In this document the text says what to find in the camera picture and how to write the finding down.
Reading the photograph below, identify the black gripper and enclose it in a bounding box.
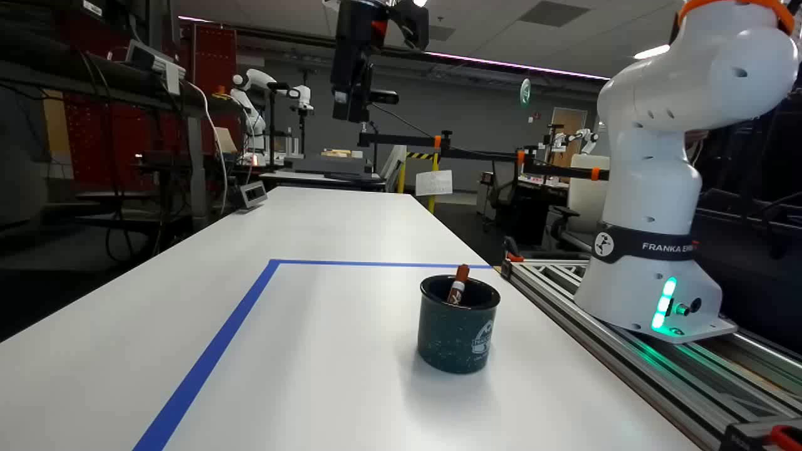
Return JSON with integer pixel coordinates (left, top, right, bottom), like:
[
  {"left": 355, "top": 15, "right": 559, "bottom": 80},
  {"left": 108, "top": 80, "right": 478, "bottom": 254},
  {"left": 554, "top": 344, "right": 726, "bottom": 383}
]
[{"left": 330, "top": 0, "right": 434, "bottom": 126}]

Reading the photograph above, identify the marker with orange cap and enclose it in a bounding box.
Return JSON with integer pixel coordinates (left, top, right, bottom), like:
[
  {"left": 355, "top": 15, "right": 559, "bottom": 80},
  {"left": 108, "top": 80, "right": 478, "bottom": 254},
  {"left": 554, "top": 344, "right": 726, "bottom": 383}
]
[{"left": 447, "top": 263, "right": 472, "bottom": 305}]

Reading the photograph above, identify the white paper sign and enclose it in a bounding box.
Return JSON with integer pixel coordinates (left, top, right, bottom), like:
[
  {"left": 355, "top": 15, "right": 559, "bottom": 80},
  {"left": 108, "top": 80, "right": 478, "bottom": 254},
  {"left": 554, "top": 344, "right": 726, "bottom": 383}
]
[{"left": 413, "top": 168, "right": 455, "bottom": 201}]

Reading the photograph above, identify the small standing grey sign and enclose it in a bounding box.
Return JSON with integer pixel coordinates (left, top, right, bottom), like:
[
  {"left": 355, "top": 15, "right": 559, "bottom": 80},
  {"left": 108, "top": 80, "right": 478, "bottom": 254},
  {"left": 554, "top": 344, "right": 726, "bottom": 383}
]
[{"left": 237, "top": 180, "right": 271, "bottom": 210}]

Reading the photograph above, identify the red tool cabinet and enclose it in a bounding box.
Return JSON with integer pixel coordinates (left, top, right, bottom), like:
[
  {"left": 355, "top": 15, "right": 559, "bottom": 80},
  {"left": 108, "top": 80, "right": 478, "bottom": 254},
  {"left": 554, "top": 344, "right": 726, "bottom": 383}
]
[{"left": 59, "top": 15, "right": 240, "bottom": 196}]

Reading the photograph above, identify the dark teal mug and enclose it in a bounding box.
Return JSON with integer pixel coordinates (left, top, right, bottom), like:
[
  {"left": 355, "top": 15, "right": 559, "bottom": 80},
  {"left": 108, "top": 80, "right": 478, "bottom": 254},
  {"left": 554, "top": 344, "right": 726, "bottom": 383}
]
[{"left": 415, "top": 274, "right": 503, "bottom": 376}]

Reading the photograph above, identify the blue tape line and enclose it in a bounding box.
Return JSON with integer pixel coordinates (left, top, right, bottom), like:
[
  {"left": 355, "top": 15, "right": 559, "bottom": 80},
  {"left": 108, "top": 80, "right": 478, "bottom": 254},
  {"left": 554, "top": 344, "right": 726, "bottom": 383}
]
[{"left": 132, "top": 259, "right": 497, "bottom": 451}]

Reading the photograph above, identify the aluminium rail frame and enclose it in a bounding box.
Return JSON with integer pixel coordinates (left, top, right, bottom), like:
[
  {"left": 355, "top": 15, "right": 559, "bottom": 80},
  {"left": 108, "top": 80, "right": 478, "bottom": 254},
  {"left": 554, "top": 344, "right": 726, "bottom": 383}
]
[{"left": 498, "top": 254, "right": 802, "bottom": 451}]

